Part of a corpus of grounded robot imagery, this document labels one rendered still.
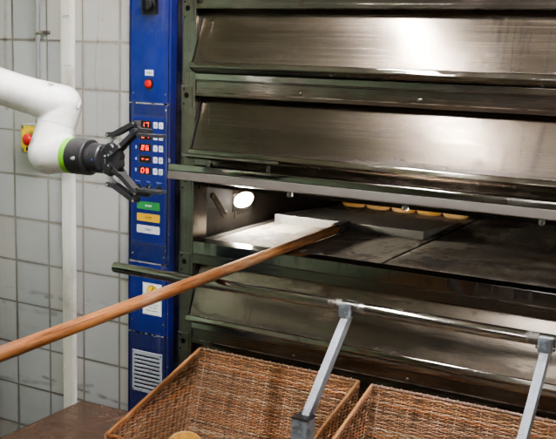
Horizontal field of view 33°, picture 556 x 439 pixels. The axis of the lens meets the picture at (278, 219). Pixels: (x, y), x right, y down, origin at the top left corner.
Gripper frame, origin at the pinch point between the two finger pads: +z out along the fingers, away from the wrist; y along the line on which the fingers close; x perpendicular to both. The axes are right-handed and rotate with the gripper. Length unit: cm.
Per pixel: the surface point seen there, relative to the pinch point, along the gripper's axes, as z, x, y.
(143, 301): 7.8, 16.5, 29.5
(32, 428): -65, -25, 91
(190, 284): 7.6, -3.1, 29.4
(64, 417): -63, -37, 91
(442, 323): 68, -17, 33
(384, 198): 43, -40, 9
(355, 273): 29, -55, 33
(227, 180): -5.0, -40.4, 8.6
